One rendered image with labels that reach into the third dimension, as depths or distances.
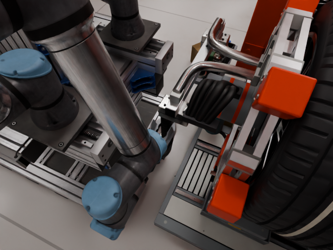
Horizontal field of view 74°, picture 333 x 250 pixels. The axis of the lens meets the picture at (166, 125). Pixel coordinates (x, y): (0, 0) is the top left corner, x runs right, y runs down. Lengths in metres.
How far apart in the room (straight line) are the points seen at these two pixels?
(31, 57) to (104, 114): 0.34
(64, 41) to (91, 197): 0.27
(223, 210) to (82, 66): 0.43
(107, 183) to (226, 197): 0.28
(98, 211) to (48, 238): 1.15
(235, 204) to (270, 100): 0.27
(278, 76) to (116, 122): 0.29
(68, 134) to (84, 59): 0.46
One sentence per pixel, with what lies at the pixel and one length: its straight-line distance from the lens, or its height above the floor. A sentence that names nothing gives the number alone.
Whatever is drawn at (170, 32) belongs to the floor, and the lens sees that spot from 2.52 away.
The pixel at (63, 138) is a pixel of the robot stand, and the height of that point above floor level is 0.82.
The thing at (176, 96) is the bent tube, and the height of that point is 1.00.
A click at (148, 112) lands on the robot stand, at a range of 1.51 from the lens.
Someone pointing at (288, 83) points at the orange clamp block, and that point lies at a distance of 0.43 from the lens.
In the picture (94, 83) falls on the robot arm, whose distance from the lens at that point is 0.36.
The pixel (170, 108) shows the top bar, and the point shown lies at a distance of 0.56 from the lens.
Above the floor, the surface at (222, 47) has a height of 1.01.
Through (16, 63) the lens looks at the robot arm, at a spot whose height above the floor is 1.05.
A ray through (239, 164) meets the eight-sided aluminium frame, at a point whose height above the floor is 0.96.
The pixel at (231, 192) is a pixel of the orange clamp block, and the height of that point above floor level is 0.88.
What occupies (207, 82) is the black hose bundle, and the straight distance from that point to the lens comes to 0.54.
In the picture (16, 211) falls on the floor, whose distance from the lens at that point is 1.72.
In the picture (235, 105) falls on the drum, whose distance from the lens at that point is 0.71.
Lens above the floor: 1.43
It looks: 57 degrees down
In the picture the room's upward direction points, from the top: straight up
